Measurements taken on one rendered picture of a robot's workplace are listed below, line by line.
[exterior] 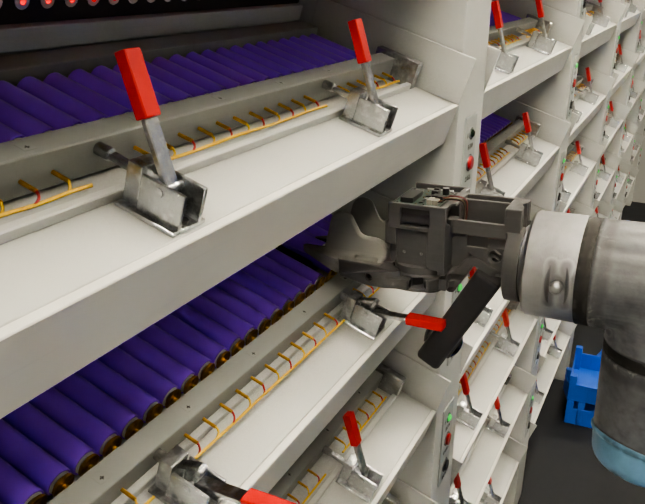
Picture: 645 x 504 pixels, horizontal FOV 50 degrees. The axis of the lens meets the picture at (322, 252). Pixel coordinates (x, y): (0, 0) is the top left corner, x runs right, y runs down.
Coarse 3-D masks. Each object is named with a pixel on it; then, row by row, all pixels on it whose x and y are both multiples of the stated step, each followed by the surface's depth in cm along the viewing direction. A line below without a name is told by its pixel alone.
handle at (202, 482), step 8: (200, 472) 43; (192, 480) 43; (200, 480) 43; (208, 480) 43; (216, 480) 43; (200, 488) 43; (208, 488) 43; (216, 488) 43; (224, 488) 43; (232, 488) 43; (240, 488) 43; (224, 496) 42; (232, 496) 42; (240, 496) 42; (248, 496) 42; (256, 496) 42; (264, 496) 42; (272, 496) 42
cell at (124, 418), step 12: (60, 384) 48; (72, 384) 48; (84, 384) 48; (72, 396) 47; (84, 396) 47; (96, 396) 47; (108, 396) 48; (84, 408) 47; (96, 408) 47; (108, 408) 47; (120, 408) 47; (108, 420) 46; (120, 420) 46; (132, 420) 47; (120, 432) 46
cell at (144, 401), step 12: (96, 360) 50; (84, 372) 49; (96, 372) 49; (108, 372) 49; (96, 384) 49; (108, 384) 49; (120, 384) 49; (132, 384) 49; (120, 396) 48; (132, 396) 48; (144, 396) 48; (132, 408) 48; (144, 408) 48; (144, 420) 48
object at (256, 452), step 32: (384, 288) 73; (320, 352) 61; (352, 352) 63; (384, 352) 69; (288, 384) 57; (320, 384) 58; (352, 384) 62; (256, 416) 52; (288, 416) 53; (320, 416) 56; (192, 448) 48; (224, 448) 49; (256, 448) 50; (288, 448) 51; (256, 480) 47
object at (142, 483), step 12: (360, 288) 71; (336, 312) 66; (324, 324) 64; (312, 336) 62; (288, 348) 59; (276, 360) 58; (264, 372) 56; (252, 384) 54; (240, 396) 53; (216, 420) 50; (192, 432) 49; (204, 432) 49; (180, 444) 47; (192, 444) 48; (156, 468) 45; (144, 480) 44; (132, 492) 43
